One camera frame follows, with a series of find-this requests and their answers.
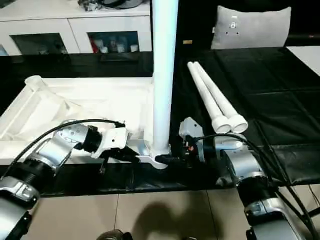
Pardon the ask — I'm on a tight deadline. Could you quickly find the white plastic table top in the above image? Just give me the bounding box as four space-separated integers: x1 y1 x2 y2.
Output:
0 74 173 171

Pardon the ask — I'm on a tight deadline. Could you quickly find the white plastic table leg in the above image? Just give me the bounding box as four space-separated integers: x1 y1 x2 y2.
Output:
187 61 231 133
192 61 249 133
149 0 180 157

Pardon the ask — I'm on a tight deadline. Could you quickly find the black mat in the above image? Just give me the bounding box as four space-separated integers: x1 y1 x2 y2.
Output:
0 46 320 197

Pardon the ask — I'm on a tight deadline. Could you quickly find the white cabinet with glass doors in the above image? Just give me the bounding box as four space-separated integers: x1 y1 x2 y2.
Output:
0 0 153 56

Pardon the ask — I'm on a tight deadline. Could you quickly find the grey cushion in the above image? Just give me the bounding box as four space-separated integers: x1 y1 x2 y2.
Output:
210 5 292 50

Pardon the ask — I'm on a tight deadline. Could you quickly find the grey bag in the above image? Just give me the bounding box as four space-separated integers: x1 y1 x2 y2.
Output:
101 0 148 10

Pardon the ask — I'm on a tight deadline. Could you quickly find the white flat panel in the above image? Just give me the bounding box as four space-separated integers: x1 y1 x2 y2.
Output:
286 46 320 77

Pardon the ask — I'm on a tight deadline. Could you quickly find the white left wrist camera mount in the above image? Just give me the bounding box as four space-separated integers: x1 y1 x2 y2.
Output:
90 127 131 160

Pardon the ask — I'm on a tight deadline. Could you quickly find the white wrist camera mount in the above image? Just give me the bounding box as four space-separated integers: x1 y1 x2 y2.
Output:
178 116 206 165
90 127 131 160

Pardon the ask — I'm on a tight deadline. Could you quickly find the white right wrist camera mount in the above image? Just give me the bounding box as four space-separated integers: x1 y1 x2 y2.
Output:
178 116 206 165

